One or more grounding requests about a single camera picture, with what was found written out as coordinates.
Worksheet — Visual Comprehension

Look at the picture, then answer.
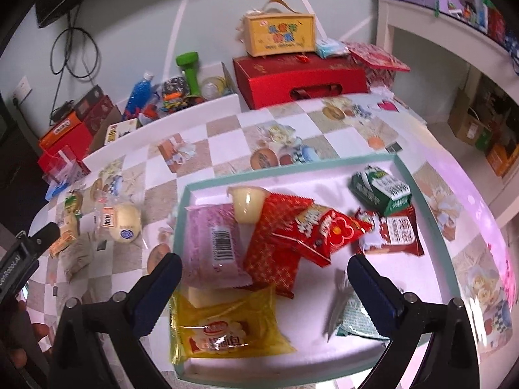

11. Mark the pale green snack packet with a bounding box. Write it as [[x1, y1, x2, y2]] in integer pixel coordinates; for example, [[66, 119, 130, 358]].
[[325, 268, 391, 342]]

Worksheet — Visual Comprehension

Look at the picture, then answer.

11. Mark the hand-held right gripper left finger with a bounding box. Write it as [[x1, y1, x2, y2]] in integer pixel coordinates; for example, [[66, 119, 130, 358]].
[[48, 252, 183, 389]]

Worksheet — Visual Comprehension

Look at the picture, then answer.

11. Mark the white shelf unit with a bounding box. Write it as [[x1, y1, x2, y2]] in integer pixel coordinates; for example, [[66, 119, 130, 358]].
[[374, 0, 519, 228]]

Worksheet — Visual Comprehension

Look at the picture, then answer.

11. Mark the green dumbbell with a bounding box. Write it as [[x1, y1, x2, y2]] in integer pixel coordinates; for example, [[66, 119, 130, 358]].
[[175, 51, 202, 99]]

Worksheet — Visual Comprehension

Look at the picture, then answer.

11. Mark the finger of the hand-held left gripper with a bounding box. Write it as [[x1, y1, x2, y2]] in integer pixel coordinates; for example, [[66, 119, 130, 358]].
[[28, 221, 62, 257]]

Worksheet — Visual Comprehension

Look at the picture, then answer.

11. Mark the yellow wooden box with handle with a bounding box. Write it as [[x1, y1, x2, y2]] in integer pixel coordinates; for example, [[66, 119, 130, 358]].
[[235, 0, 317, 58]]

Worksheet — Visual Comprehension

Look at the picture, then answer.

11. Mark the green white snack packet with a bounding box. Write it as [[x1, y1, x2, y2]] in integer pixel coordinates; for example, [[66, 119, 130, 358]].
[[349, 165, 413, 217]]

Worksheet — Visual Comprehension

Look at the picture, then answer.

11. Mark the yellow jelly cup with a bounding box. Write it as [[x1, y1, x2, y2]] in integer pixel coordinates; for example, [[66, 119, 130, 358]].
[[226, 185, 271, 224]]

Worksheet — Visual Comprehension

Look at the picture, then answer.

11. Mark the white wall socket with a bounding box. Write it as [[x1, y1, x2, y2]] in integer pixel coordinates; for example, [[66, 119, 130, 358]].
[[11, 75, 34, 105]]

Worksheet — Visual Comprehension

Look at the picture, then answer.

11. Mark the orange cardboard box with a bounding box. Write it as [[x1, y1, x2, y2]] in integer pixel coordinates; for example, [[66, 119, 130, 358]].
[[486, 141, 519, 178]]

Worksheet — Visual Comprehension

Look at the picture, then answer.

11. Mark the small green-topped snack packet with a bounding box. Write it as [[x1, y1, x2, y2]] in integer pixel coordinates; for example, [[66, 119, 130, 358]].
[[64, 192, 84, 216]]

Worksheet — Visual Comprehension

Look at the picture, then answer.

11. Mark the large red gift box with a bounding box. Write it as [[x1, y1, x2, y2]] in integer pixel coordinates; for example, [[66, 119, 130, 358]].
[[232, 53, 369, 110]]

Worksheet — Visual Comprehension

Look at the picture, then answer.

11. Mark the dark red box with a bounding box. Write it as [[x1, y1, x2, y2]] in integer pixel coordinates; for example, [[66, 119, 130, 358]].
[[74, 84, 115, 135]]

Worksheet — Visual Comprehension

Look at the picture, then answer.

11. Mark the blue tissue pack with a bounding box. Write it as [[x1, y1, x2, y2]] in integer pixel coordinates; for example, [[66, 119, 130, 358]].
[[44, 182, 70, 202]]

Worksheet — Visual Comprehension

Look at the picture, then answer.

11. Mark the colourful stationery clutter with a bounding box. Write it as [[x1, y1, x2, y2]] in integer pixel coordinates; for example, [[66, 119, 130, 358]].
[[425, 0, 519, 51]]

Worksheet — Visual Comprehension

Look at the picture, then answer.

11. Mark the clear plastic ball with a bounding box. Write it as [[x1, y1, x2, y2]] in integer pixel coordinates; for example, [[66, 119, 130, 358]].
[[200, 75, 228, 100]]

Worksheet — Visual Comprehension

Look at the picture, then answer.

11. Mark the black cable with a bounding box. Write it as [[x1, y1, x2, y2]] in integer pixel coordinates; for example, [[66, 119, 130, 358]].
[[48, 7, 101, 127]]

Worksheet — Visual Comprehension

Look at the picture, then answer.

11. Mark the white yellow card box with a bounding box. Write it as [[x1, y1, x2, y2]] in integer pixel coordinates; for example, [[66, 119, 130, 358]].
[[104, 120, 139, 147]]

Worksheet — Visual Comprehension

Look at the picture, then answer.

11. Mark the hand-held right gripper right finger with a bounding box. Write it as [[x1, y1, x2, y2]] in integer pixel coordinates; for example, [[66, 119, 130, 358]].
[[347, 253, 482, 389]]

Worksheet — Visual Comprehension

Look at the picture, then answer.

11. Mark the brown cardboard box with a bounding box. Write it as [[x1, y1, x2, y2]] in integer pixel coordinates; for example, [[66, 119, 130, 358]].
[[447, 86, 494, 147]]

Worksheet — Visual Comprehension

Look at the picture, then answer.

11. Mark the plain red box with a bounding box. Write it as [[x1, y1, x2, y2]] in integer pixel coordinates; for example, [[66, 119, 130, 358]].
[[38, 123, 95, 171]]

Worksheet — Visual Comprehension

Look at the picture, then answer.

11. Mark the red patterned gift bag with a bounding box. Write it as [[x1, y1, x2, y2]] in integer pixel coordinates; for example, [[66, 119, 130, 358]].
[[344, 41, 411, 90]]

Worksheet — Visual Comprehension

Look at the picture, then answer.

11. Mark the white tray with teal rim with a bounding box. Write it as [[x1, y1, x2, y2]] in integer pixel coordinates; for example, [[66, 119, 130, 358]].
[[172, 153, 462, 384]]

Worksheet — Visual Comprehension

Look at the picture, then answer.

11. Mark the white grey snack packet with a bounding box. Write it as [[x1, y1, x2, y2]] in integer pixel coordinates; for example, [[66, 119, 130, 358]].
[[64, 233, 95, 283]]

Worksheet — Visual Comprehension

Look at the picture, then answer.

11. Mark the clear plastic box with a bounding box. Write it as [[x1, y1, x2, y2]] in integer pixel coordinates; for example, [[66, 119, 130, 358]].
[[42, 145, 80, 184]]

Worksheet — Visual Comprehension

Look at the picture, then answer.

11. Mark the black power adapter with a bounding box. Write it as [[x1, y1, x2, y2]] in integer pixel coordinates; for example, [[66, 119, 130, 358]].
[[50, 100, 76, 121]]

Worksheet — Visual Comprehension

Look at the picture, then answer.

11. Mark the yellow bread packet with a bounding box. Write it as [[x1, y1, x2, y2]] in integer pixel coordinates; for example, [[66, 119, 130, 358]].
[[169, 285, 297, 366]]

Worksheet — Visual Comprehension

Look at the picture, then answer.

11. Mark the person's left hand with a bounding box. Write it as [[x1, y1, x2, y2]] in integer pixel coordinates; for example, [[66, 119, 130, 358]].
[[7, 320, 56, 373]]

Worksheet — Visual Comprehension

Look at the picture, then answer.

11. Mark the pink snack packet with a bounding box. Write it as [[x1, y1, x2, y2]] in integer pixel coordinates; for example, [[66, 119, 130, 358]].
[[184, 204, 253, 291]]

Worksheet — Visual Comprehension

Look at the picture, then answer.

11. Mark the red chips bag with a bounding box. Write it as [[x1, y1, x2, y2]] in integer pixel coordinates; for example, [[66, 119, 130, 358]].
[[270, 203, 374, 269]]

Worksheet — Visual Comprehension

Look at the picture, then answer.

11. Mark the blue plastic bottle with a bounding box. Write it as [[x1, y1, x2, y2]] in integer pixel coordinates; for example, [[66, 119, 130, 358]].
[[123, 71, 155, 121]]

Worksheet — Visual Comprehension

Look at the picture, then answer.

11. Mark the orange yellow snack packet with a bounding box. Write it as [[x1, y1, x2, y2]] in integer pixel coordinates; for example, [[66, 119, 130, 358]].
[[50, 214, 80, 259]]

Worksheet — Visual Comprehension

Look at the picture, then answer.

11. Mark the brown snack packet white label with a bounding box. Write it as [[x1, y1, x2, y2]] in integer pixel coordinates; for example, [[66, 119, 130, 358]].
[[354, 206, 425, 257]]

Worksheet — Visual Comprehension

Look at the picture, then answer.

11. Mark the flat orange box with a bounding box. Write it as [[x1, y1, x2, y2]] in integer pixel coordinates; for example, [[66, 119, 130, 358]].
[[38, 112, 82, 149]]

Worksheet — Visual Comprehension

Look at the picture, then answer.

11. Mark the red patterned snack packet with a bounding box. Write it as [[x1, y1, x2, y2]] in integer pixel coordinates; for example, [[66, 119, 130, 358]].
[[243, 193, 316, 299]]

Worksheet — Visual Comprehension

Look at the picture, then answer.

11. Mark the clear packet with round bun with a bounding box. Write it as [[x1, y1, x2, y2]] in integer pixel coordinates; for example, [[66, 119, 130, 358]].
[[94, 202, 143, 244]]

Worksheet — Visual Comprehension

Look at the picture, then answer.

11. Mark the blue wet wipes packet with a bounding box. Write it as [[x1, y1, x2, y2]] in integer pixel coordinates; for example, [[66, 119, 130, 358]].
[[315, 38, 350, 60]]

